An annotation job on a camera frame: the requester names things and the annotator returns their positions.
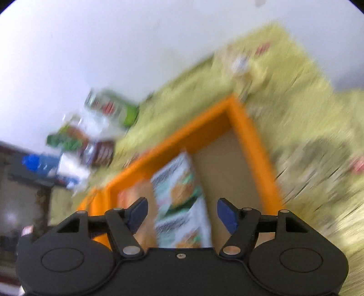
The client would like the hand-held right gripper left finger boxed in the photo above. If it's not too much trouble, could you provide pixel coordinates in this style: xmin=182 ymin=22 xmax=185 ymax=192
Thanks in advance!
xmin=57 ymin=197 xmax=148 ymax=258

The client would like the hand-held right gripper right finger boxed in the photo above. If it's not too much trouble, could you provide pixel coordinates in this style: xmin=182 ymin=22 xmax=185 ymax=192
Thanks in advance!
xmin=217 ymin=198 xmax=308 ymax=258

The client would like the orange box tray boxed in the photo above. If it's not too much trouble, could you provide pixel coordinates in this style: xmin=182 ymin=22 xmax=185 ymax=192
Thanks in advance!
xmin=77 ymin=95 xmax=285 ymax=251

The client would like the yellow clear snack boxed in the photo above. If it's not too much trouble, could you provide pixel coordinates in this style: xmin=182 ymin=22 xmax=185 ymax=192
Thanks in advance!
xmin=230 ymin=54 xmax=268 ymax=94

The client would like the purple lid snack can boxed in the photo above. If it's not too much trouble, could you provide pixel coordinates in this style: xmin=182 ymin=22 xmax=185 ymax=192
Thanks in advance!
xmin=81 ymin=141 xmax=116 ymax=168

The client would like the clear plastic bag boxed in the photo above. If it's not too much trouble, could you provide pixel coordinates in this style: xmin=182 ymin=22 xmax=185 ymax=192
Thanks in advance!
xmin=64 ymin=112 xmax=114 ymax=143

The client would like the green snack bag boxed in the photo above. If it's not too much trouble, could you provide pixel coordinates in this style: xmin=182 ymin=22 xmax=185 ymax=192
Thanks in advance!
xmin=47 ymin=125 xmax=88 ymax=150

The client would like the green white beer can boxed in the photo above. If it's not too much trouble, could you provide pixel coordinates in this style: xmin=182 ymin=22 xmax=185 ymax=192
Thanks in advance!
xmin=84 ymin=88 xmax=140 ymax=128

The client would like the blue water bottle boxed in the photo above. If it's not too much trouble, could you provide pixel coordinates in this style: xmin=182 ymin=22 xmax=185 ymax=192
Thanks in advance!
xmin=22 ymin=154 xmax=60 ymax=175

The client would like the black rack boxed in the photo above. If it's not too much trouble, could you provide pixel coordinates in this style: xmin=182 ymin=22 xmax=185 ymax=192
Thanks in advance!
xmin=0 ymin=141 xmax=54 ymax=228

